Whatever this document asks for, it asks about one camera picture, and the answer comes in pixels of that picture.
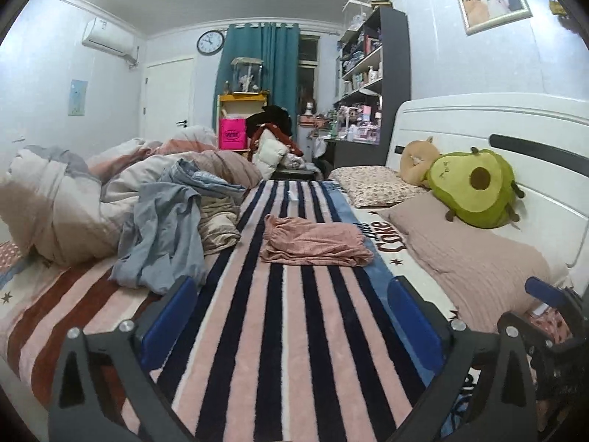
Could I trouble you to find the yellow shelf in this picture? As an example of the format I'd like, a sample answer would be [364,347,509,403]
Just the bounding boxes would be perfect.
[217,92,269,151]

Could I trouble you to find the green avocado plush toy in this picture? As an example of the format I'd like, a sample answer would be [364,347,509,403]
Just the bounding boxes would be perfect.
[426,147,526,230]

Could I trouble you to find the dark bookshelf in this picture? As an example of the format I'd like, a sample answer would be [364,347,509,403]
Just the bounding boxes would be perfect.
[334,7,411,169]

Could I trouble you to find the teal curtain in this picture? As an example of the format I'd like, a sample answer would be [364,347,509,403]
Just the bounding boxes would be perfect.
[214,22,301,126]

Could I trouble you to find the floral pillow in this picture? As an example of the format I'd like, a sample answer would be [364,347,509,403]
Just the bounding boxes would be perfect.
[329,166,432,208]

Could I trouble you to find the glass display case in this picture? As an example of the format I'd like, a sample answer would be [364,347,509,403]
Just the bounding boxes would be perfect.
[230,57,264,95]

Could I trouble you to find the pink ribbed pillow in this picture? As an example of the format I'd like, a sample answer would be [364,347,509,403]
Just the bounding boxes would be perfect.
[377,191,551,334]

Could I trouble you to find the window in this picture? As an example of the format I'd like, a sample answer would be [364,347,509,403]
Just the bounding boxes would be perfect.
[298,34,321,112]

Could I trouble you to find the pink dotted bedsheet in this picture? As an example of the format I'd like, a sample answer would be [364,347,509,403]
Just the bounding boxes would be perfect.
[529,306,574,344]

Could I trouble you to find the beige garment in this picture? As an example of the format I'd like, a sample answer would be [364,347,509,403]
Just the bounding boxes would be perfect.
[198,196,243,255]

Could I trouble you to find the pink plaid pants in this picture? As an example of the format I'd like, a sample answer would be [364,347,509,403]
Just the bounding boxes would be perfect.
[259,215,375,267]

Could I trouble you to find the dark clothing pile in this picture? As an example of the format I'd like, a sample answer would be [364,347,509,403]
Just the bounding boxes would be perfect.
[246,105,296,148]

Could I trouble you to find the small wall poster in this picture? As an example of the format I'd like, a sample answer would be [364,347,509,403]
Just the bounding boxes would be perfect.
[68,79,88,117]

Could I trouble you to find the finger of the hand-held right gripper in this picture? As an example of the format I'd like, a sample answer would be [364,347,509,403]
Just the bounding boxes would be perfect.
[525,276,583,341]

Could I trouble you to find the pink storage box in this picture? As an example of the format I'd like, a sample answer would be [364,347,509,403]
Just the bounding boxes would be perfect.
[218,117,248,151]

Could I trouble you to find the dark dressing table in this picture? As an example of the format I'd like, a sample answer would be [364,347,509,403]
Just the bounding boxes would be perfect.
[317,137,384,180]

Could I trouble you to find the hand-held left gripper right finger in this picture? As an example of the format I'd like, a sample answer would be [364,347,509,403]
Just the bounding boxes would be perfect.
[387,275,538,442]

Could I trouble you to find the white door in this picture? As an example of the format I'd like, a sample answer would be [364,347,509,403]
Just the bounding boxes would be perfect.
[142,57,195,142]

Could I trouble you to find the pink and white duvet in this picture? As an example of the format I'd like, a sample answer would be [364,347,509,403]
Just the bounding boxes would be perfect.
[0,124,263,268]

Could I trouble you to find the striped plush blanket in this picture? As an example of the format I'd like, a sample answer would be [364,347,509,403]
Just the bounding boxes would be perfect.
[0,179,477,442]

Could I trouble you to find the round wall clock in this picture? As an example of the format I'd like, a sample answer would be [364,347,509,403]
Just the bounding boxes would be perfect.
[197,30,225,56]

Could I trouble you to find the white bed headboard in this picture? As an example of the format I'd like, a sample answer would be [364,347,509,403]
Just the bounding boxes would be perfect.
[384,93,589,281]

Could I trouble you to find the white air conditioner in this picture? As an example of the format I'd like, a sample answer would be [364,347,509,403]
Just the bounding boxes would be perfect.
[82,17,140,68]

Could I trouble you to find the brown plush toy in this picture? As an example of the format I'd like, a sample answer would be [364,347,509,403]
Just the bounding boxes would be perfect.
[399,137,442,189]

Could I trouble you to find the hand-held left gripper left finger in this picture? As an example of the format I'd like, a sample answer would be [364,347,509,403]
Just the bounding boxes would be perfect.
[48,275,200,442]

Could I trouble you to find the white puffer jacket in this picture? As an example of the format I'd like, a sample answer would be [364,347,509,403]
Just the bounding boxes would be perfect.
[252,129,289,180]

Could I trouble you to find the blue-grey garment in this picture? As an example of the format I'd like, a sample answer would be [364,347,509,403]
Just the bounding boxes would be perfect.
[109,159,249,295]

